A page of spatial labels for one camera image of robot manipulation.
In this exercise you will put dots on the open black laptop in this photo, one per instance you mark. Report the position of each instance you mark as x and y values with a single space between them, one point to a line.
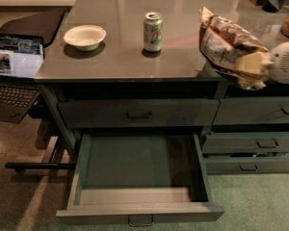
20 59

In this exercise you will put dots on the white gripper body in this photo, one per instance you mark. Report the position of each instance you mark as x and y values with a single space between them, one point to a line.
285 63

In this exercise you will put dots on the bottom right drawer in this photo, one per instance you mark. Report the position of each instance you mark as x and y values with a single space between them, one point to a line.
239 165

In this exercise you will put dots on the brown chip bag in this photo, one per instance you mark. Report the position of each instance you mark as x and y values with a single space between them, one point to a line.
221 42

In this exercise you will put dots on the open middle drawer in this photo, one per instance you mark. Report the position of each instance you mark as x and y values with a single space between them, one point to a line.
139 180

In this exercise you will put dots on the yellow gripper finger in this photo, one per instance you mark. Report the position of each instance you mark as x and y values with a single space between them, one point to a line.
253 65

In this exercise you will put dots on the black laptop stand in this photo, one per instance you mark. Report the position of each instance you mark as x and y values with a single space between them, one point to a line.
49 141

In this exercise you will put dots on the closed top left drawer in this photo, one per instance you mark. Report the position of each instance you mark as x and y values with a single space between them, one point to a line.
138 113

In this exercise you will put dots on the green soda can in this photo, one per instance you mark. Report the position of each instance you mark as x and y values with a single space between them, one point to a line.
153 23

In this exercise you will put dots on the white paper bowl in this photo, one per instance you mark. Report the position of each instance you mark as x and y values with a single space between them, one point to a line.
85 37

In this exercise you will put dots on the top right drawer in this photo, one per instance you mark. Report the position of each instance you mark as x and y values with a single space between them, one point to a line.
252 109

